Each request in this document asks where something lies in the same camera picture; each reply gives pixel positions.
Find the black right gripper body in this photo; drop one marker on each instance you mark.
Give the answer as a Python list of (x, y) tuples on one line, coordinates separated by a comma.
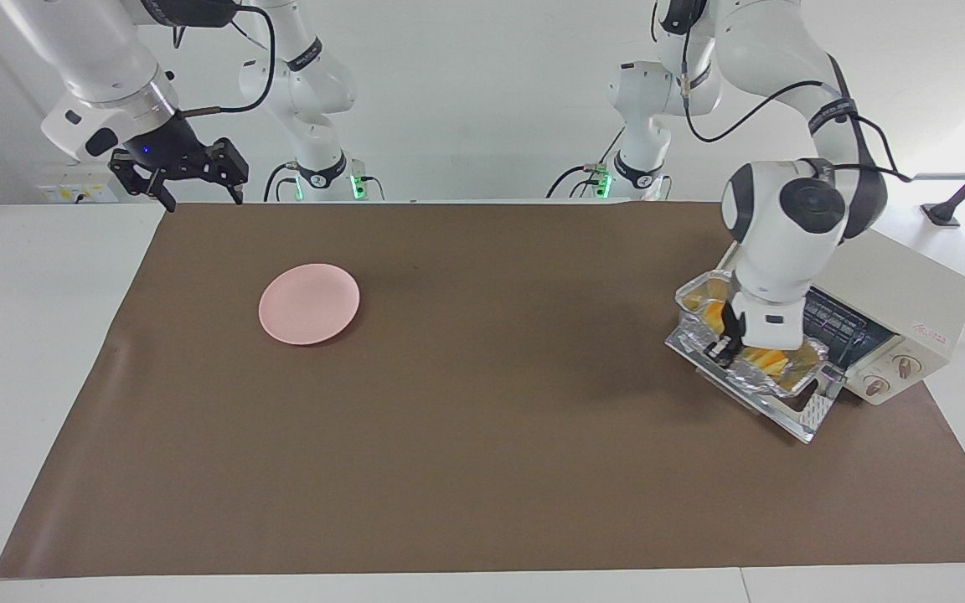
[(168, 146)]

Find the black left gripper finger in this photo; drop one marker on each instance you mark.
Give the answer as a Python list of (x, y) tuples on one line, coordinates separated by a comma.
[(721, 350)]

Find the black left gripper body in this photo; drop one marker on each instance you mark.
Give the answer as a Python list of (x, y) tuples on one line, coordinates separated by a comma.
[(732, 318)]

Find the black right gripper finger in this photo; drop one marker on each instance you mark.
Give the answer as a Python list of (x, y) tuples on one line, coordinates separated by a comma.
[(233, 163), (135, 172)]

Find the aluminium foil tray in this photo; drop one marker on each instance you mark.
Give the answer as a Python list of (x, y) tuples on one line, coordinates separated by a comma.
[(692, 297)]

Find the golden bread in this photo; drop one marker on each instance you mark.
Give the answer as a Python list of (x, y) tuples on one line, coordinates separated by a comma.
[(766, 360)]

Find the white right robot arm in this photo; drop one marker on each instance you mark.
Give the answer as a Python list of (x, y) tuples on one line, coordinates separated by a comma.
[(97, 59)]

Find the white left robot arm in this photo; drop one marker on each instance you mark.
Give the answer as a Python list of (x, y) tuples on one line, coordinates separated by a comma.
[(784, 234)]

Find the glass oven door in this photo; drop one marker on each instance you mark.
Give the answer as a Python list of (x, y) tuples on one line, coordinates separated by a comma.
[(809, 414)]

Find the white oven knob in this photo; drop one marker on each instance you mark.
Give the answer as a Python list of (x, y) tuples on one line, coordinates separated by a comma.
[(904, 365), (875, 386)]

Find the white toaster oven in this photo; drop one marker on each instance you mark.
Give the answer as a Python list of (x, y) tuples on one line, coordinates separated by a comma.
[(893, 280)]

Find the pink round plate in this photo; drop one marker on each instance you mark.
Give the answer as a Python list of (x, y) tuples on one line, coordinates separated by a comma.
[(309, 303)]

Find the brown table mat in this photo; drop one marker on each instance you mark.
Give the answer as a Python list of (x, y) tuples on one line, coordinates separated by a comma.
[(482, 435)]

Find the white wall socket strip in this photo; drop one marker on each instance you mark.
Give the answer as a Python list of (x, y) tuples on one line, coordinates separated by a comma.
[(80, 194)]

